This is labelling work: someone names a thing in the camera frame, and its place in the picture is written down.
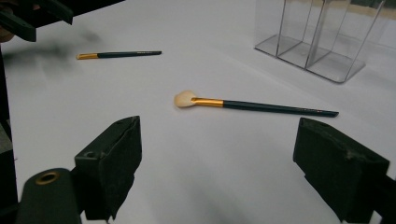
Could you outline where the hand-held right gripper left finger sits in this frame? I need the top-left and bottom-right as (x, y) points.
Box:
(74, 115), (143, 222)

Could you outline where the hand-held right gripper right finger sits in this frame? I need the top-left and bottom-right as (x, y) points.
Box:
(292, 117), (390, 224)

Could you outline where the small thin makeup brush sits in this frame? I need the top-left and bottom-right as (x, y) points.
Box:
(76, 50), (163, 61)

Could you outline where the large cream-head makeup brush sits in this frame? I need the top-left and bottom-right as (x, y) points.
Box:
(173, 90), (340, 119)

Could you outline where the clear acrylic organizer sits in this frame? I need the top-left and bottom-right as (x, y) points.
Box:
(253, 0), (387, 84)

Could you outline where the white table cover sheet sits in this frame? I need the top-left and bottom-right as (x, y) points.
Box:
(0, 0), (396, 224)

